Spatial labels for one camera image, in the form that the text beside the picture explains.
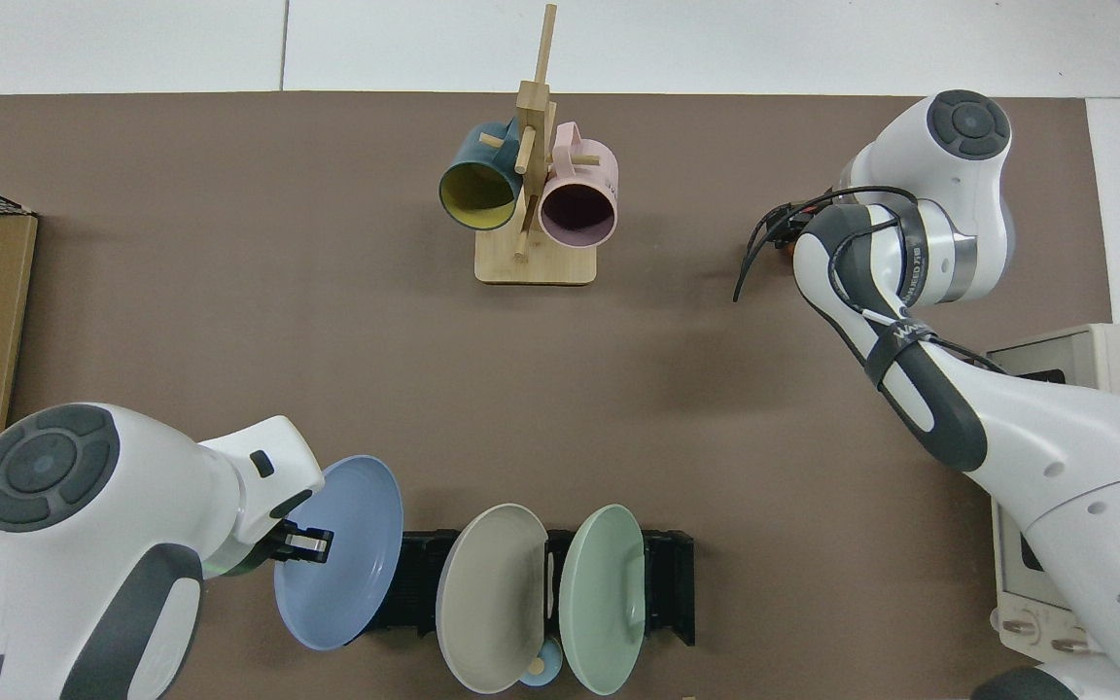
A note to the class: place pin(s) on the pink cup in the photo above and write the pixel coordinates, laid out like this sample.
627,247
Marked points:
577,209

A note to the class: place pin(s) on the beige plate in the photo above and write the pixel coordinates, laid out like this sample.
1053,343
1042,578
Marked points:
487,603

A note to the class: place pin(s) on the wooden cup stand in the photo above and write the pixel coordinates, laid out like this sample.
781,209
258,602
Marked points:
536,262

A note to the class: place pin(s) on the black dish rack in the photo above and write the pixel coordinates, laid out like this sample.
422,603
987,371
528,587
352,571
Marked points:
667,583

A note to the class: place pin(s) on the brown table cloth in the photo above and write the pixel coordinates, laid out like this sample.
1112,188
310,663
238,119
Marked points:
424,389

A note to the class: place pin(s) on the teal cup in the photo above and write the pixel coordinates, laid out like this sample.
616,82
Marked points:
477,190

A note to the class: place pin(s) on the small blue round thing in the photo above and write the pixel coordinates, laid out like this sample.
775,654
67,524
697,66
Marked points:
545,669

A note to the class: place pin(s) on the blue plate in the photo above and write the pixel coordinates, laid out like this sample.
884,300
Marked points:
346,574

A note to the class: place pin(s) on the green plate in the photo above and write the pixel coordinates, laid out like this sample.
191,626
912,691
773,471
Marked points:
599,603

